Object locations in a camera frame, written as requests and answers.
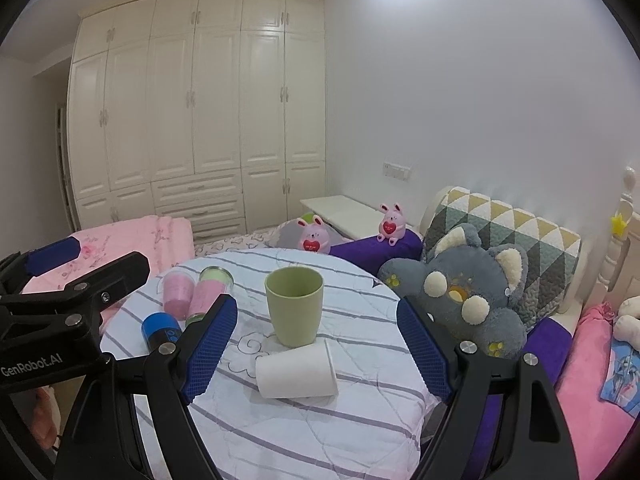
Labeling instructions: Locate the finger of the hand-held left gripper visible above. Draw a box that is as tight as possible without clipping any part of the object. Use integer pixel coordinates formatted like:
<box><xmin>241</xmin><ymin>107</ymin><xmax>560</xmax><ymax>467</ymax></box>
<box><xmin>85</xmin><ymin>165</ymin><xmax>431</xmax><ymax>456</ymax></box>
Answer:
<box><xmin>0</xmin><ymin>237</ymin><xmax>82</xmax><ymax>295</ymax></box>
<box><xmin>0</xmin><ymin>251</ymin><xmax>151</xmax><ymax>332</ymax></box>

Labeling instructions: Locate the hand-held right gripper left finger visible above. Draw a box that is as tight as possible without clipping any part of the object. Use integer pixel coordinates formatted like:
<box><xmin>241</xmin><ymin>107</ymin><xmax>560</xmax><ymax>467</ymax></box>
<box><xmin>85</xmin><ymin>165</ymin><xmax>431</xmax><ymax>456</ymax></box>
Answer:
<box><xmin>54</xmin><ymin>292</ymin><xmax>239</xmax><ymax>480</ymax></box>

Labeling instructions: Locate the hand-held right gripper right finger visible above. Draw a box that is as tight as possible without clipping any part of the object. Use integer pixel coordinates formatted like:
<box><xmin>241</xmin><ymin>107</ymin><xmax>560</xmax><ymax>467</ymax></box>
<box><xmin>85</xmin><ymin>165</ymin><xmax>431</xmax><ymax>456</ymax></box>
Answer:
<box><xmin>396</xmin><ymin>296</ymin><xmax>582</xmax><ymax>480</ymax></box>

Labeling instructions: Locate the white paper cup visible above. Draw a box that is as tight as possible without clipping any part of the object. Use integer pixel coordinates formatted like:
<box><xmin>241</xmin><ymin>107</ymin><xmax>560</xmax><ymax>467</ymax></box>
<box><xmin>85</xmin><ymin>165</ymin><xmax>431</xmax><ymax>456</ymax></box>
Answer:
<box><xmin>255</xmin><ymin>338</ymin><xmax>340</xmax><ymax>400</ymax></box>

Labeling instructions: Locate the pink cup with green base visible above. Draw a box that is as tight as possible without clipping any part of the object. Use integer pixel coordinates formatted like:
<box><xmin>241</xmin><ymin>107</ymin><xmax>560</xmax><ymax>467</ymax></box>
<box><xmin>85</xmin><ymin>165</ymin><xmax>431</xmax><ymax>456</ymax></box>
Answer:
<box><xmin>186</xmin><ymin>266</ymin><xmax>234</xmax><ymax>323</ymax></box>

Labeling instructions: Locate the blue cup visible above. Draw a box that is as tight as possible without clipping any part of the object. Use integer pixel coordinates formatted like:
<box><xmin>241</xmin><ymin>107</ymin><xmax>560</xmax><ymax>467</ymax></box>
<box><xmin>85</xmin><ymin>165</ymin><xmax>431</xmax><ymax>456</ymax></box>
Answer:
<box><xmin>141</xmin><ymin>312</ymin><xmax>183</xmax><ymax>356</ymax></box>

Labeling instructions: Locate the pink clear cup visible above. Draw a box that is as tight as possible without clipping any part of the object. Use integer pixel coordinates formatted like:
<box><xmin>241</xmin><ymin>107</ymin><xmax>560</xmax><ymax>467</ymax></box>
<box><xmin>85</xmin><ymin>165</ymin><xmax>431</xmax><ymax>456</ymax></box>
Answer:
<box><xmin>161</xmin><ymin>268</ymin><xmax>197</xmax><ymax>317</ymax></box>

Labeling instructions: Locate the green plastic cup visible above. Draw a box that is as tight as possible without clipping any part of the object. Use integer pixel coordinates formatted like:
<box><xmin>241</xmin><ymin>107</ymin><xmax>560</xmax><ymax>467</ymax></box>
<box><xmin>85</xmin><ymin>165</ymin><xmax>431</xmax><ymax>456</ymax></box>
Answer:
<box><xmin>264</xmin><ymin>266</ymin><xmax>324</xmax><ymax>348</ymax></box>

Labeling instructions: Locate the pink floral blanket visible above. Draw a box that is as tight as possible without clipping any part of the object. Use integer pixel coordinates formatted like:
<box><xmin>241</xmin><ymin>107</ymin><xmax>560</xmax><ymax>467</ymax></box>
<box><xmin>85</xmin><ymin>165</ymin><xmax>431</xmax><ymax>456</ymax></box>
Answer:
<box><xmin>20</xmin><ymin>215</ymin><xmax>195</xmax><ymax>297</ymax></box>

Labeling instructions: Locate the grey cat plush toy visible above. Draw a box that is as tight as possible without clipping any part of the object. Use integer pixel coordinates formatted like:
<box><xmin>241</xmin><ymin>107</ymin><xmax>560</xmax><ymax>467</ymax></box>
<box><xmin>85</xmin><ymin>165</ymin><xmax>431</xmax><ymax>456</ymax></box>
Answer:
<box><xmin>377</xmin><ymin>223</ymin><xmax>530</xmax><ymax>361</ymax></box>

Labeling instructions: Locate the patterned white bedsheet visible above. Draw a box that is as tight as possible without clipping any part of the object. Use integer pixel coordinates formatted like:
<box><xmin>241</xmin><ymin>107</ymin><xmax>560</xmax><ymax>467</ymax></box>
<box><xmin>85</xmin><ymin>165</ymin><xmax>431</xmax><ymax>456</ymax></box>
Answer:
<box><xmin>194</xmin><ymin>227</ymin><xmax>281</xmax><ymax>259</ymax></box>

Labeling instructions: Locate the purple pillow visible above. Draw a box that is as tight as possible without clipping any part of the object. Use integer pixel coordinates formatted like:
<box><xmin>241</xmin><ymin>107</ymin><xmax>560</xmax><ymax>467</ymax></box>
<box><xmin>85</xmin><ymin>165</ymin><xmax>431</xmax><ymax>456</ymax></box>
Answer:
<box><xmin>470</xmin><ymin>316</ymin><xmax>574</xmax><ymax>480</ymax></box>
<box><xmin>327</xmin><ymin>227</ymin><xmax>423</xmax><ymax>276</ymax></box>

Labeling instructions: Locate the striped white tablecloth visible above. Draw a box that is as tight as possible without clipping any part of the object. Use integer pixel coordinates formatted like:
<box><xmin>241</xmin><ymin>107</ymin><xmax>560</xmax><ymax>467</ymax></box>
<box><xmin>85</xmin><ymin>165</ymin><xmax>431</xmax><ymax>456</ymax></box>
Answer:
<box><xmin>100</xmin><ymin>250</ymin><xmax>442</xmax><ymax>480</ymax></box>

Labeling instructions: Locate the grey pillow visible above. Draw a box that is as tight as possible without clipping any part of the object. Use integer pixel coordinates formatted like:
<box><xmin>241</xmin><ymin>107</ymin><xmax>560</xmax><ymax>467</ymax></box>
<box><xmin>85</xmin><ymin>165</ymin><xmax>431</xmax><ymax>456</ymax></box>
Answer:
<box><xmin>272</xmin><ymin>219</ymin><xmax>347</xmax><ymax>252</ymax></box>

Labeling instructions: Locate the pink rabbit plush toy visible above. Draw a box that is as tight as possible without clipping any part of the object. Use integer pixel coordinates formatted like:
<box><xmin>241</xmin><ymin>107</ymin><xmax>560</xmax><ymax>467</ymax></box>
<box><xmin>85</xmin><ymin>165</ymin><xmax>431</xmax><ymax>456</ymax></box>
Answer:
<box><xmin>296</xmin><ymin>214</ymin><xmax>332</xmax><ymax>255</ymax></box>
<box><xmin>376</xmin><ymin>203</ymin><xmax>407</xmax><ymax>246</ymax></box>

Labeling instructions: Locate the triangle pattern quilted cushion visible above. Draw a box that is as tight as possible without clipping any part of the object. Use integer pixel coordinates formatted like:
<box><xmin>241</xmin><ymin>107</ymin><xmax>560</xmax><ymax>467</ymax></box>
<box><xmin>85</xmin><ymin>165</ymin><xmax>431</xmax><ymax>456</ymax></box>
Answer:
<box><xmin>420</xmin><ymin>186</ymin><xmax>583</xmax><ymax>318</ymax></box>

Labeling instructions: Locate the pink pillow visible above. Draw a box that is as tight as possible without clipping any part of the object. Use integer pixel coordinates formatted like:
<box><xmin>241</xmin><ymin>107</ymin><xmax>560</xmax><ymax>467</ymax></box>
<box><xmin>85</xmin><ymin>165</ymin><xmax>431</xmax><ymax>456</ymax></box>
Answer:
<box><xmin>555</xmin><ymin>302</ymin><xmax>638</xmax><ymax>461</ymax></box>

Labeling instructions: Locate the white bedside table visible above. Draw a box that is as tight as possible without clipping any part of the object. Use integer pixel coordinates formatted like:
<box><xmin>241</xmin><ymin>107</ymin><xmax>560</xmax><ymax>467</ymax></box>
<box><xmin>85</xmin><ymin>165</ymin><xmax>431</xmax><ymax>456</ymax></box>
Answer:
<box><xmin>299</xmin><ymin>195</ymin><xmax>416</xmax><ymax>240</ymax></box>

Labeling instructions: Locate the cream white wardrobe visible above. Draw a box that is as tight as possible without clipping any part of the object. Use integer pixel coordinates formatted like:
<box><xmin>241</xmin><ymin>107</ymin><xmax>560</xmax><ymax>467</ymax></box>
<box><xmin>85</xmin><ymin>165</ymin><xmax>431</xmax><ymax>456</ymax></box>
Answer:
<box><xmin>66</xmin><ymin>0</ymin><xmax>328</xmax><ymax>242</ymax></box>

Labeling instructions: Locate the blue printed cloth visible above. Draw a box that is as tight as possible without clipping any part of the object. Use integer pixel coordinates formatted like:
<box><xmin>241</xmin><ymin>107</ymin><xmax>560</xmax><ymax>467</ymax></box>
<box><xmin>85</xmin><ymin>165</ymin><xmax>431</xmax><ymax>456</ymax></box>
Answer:
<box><xmin>600</xmin><ymin>332</ymin><xmax>640</xmax><ymax>406</ymax></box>

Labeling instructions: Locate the white plush toy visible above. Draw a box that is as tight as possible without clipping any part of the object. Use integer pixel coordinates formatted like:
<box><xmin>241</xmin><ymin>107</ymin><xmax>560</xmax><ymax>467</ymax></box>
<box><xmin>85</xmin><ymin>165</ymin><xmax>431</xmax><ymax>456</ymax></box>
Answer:
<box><xmin>614</xmin><ymin>296</ymin><xmax>640</xmax><ymax>346</ymax></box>

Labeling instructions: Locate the white wooden headboard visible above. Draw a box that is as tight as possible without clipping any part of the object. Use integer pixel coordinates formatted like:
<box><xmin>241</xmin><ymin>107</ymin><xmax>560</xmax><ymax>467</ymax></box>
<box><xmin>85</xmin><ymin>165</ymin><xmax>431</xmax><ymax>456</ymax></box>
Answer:
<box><xmin>565</xmin><ymin>165</ymin><xmax>640</xmax><ymax>322</ymax></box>

